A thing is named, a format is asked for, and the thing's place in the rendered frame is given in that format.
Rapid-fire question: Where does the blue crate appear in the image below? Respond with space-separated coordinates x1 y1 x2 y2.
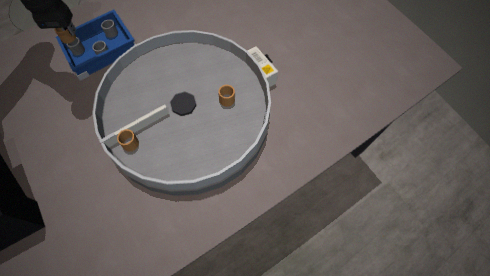
56 9 135 80

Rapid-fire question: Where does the grey round turntable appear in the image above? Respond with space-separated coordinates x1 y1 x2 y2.
93 30 278 196

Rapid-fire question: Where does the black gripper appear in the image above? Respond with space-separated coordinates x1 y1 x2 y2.
20 0 76 36

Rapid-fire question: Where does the bronze bushing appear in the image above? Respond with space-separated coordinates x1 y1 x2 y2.
219 85 235 107
54 28 76 44
117 129 139 152

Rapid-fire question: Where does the grey metal sleeve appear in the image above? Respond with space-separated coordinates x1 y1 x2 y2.
67 37 85 56
93 41 108 55
101 20 118 38

